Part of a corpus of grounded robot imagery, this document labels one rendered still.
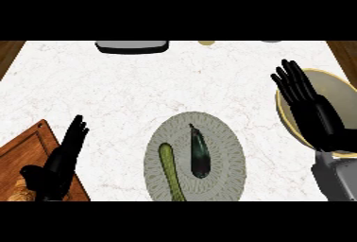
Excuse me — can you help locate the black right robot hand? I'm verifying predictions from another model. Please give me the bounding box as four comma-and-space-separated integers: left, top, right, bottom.
270, 59, 357, 153

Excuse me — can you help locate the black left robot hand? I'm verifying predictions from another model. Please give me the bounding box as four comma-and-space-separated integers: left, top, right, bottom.
19, 114, 90, 202

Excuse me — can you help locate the dark purple eggplant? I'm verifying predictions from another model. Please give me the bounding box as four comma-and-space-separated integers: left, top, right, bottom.
189, 123, 213, 180

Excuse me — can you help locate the grey oval placemat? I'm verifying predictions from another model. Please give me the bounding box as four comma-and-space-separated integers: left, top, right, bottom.
142, 111, 247, 202

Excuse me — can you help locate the brown wooden cutting board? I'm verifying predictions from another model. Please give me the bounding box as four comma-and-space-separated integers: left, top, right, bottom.
0, 118, 92, 202

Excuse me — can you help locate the tan bread loaf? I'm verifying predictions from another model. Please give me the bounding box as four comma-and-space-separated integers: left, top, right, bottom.
6, 179, 39, 202

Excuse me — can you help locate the green cucumber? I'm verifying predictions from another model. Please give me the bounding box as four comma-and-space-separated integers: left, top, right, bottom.
158, 142, 189, 202

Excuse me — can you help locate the grey and black appliance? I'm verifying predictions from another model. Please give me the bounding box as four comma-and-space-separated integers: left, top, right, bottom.
95, 41, 170, 56

